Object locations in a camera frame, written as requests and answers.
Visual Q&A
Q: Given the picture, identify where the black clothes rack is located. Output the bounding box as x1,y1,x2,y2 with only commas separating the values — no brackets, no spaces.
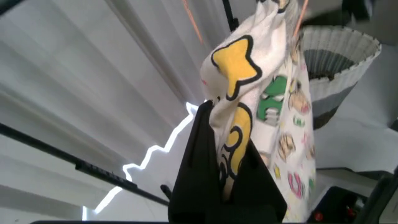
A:
0,0,240,208

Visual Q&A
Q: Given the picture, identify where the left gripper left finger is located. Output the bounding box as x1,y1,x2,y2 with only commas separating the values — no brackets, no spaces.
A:
167,99,223,223

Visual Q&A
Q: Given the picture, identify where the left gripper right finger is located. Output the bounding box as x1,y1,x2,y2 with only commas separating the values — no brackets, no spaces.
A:
224,139,288,223

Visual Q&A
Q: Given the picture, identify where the cream printed garment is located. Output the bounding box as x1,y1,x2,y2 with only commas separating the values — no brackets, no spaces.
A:
200,0,318,223

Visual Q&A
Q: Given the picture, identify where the white laundry basket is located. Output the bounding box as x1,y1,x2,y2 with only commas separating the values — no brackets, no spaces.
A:
298,24,382,130

